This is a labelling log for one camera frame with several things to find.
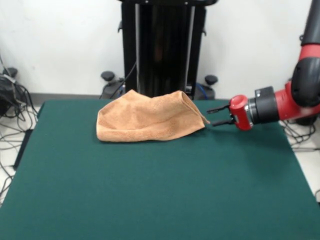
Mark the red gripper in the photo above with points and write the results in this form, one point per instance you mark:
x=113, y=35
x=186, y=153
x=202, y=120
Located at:
x=240, y=112

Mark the tan terry towel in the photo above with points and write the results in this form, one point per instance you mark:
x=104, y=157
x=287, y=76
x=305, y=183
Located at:
x=145, y=120

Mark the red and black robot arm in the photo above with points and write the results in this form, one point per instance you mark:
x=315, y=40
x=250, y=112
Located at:
x=287, y=107

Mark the dark grey stand base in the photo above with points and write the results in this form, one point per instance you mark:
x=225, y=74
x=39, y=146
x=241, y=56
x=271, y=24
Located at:
x=6, y=97
x=297, y=122

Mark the dark green table cloth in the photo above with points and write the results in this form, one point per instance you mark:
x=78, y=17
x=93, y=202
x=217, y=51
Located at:
x=150, y=187

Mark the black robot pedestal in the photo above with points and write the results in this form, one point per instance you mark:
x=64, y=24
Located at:
x=162, y=50

